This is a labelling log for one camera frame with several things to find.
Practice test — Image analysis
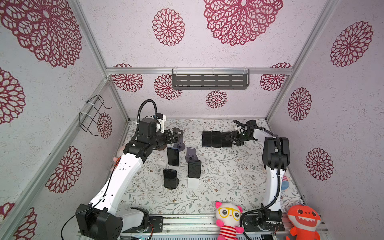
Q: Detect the black round phone stand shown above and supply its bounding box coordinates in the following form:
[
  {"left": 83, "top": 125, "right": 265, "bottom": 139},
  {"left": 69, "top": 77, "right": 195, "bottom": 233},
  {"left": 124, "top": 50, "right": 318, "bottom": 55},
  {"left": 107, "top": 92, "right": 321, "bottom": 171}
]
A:
[{"left": 164, "top": 177, "right": 179, "bottom": 189}]

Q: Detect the black-haired boy plush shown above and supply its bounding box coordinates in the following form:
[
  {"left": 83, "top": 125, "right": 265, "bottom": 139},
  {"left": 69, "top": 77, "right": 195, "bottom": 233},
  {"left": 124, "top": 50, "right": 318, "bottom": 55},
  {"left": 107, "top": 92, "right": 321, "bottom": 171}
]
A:
[{"left": 281, "top": 171, "right": 290, "bottom": 191}]

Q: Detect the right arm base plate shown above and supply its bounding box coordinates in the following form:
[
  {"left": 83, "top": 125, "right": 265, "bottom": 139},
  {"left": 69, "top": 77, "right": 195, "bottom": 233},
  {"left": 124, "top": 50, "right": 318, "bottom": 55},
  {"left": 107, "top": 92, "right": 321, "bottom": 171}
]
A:
[{"left": 243, "top": 214, "right": 285, "bottom": 232}]

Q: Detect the pink white plush with glasses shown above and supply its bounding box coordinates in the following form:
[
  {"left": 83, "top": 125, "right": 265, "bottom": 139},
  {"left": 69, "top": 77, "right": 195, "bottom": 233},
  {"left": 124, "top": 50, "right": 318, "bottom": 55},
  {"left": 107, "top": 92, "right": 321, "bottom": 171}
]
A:
[{"left": 215, "top": 202, "right": 245, "bottom": 240}]

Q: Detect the grey wall shelf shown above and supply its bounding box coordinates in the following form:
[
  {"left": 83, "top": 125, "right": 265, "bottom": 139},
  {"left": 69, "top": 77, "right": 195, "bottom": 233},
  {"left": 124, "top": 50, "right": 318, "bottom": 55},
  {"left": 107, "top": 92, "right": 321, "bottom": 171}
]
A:
[{"left": 171, "top": 69, "right": 250, "bottom": 90}]

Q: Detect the black wire wall rack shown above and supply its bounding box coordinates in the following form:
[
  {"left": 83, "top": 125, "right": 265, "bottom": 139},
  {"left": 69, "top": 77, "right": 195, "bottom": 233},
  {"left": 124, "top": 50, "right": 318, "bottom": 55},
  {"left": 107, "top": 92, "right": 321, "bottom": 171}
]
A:
[{"left": 78, "top": 95, "right": 113, "bottom": 139}]

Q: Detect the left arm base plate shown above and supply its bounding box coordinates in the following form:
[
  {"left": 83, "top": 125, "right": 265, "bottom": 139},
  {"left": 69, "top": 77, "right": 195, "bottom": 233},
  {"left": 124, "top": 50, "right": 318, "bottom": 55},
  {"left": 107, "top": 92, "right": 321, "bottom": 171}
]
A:
[{"left": 123, "top": 216, "right": 164, "bottom": 234}]

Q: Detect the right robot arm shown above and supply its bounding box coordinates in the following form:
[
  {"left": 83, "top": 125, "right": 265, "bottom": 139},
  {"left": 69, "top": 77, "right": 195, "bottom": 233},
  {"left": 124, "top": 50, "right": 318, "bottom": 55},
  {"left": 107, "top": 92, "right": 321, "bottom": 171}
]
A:
[{"left": 229, "top": 120, "right": 291, "bottom": 225}]

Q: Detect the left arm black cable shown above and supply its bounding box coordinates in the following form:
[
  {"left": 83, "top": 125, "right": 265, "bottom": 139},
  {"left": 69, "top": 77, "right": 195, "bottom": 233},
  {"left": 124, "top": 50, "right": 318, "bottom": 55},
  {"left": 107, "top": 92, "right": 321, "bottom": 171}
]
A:
[{"left": 136, "top": 99, "right": 158, "bottom": 142}]

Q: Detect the teal-edged black phone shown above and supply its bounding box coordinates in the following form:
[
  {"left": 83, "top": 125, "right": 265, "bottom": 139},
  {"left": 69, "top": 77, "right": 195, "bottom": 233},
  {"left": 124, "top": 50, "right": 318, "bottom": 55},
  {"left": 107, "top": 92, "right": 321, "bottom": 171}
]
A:
[{"left": 221, "top": 132, "right": 233, "bottom": 148}]

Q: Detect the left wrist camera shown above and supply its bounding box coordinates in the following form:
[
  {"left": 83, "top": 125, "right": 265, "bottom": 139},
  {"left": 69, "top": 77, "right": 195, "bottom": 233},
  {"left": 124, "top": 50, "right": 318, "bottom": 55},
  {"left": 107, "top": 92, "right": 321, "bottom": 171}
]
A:
[{"left": 156, "top": 113, "right": 167, "bottom": 133}]

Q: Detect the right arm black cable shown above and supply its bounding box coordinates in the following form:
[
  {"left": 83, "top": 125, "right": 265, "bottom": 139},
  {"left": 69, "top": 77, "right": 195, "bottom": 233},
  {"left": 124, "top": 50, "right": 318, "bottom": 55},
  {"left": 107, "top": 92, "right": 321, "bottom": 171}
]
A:
[{"left": 238, "top": 134, "right": 284, "bottom": 240}]

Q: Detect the purple phone stand middle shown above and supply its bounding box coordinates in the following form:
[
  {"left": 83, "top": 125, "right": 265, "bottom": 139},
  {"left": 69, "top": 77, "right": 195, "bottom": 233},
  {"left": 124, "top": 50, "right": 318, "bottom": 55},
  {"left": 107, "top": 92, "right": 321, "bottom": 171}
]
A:
[{"left": 185, "top": 147, "right": 198, "bottom": 163}]

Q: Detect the wood-base round phone stand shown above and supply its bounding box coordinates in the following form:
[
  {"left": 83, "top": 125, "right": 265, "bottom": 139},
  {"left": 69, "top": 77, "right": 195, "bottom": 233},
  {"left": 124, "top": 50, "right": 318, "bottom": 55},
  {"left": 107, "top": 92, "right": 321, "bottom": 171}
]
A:
[{"left": 156, "top": 145, "right": 168, "bottom": 151}]

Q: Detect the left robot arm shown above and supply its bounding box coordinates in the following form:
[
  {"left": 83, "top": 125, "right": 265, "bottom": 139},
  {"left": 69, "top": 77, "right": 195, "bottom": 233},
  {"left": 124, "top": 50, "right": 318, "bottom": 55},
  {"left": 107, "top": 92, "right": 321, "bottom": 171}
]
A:
[{"left": 74, "top": 118, "right": 184, "bottom": 240}]

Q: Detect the silver phone stand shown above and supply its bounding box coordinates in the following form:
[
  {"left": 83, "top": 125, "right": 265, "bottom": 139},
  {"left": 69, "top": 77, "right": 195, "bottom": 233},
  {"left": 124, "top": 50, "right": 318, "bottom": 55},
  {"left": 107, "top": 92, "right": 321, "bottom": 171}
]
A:
[{"left": 170, "top": 166, "right": 180, "bottom": 173}]

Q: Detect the blue-edged black phone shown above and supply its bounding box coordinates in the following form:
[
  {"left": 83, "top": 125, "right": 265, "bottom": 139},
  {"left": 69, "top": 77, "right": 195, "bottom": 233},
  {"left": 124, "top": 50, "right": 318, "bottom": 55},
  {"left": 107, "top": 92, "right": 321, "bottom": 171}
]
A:
[{"left": 167, "top": 148, "right": 180, "bottom": 167}]

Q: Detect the red monster plush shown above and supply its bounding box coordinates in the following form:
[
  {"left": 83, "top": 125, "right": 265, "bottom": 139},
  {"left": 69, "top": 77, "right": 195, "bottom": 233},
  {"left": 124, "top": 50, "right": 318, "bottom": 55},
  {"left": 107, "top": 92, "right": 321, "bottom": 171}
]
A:
[{"left": 287, "top": 205, "right": 321, "bottom": 240}]

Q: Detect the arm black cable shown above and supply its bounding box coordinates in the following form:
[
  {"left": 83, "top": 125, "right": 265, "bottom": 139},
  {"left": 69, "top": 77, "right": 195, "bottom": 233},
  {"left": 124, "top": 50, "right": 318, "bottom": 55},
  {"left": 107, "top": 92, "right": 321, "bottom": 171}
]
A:
[
  {"left": 238, "top": 134, "right": 284, "bottom": 240},
  {"left": 136, "top": 99, "right": 158, "bottom": 142}
]

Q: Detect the aluminium mounting rail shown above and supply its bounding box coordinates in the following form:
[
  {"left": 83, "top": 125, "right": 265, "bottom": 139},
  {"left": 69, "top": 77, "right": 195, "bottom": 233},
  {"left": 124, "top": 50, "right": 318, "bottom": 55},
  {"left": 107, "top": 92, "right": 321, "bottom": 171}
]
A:
[{"left": 77, "top": 213, "right": 331, "bottom": 240}]

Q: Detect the pink plush with red bow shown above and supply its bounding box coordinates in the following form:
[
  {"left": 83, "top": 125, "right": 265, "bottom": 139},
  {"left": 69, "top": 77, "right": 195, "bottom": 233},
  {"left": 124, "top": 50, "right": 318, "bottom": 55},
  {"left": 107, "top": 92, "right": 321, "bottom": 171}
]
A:
[{"left": 111, "top": 145, "right": 125, "bottom": 172}]

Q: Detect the purple phone stand far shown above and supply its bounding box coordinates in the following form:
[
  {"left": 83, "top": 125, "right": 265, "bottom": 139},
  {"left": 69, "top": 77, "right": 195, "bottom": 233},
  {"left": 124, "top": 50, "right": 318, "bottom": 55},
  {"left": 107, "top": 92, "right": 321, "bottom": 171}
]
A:
[{"left": 174, "top": 137, "right": 186, "bottom": 152}]

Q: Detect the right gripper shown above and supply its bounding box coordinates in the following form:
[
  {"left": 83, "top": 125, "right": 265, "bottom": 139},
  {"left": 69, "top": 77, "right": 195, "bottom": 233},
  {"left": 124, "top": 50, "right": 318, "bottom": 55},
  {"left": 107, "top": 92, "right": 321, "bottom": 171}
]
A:
[{"left": 226, "top": 131, "right": 252, "bottom": 146}]

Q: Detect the purple phone stand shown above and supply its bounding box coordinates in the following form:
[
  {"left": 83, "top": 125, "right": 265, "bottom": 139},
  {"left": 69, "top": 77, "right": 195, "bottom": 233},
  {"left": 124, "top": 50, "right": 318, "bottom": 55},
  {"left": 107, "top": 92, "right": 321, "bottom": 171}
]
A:
[
  {"left": 185, "top": 147, "right": 198, "bottom": 163},
  {"left": 174, "top": 137, "right": 186, "bottom": 152}
]

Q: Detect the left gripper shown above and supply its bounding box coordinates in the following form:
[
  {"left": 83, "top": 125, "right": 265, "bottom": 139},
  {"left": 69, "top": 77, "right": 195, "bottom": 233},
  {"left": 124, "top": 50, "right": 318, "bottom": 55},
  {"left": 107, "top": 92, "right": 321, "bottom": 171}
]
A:
[{"left": 150, "top": 126, "right": 183, "bottom": 149}]

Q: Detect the white phone stand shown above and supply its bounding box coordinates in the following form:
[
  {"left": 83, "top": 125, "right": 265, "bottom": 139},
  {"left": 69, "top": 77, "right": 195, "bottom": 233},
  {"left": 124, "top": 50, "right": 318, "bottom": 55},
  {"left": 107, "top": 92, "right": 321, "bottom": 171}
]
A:
[{"left": 188, "top": 178, "right": 200, "bottom": 189}]

